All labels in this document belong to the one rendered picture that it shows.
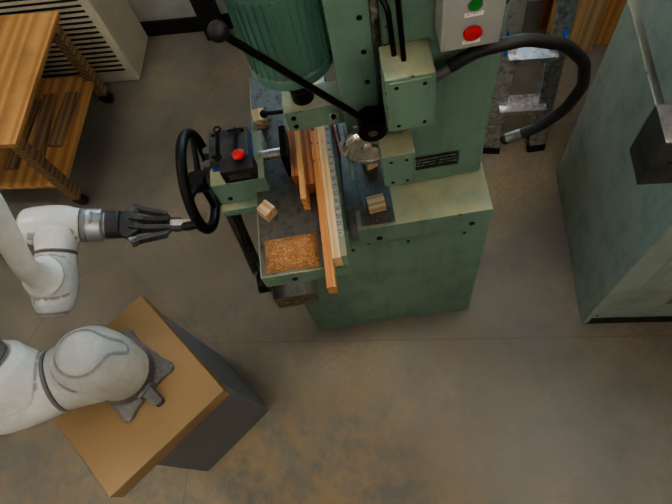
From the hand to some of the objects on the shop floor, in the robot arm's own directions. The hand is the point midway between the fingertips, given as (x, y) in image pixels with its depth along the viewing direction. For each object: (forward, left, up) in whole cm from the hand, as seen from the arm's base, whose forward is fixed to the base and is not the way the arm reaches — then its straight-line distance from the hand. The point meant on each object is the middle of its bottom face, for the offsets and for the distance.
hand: (183, 224), depth 156 cm
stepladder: (+127, -46, -69) cm, 152 cm away
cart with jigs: (+5, +128, -83) cm, 153 cm away
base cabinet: (+44, -38, -71) cm, 92 cm away
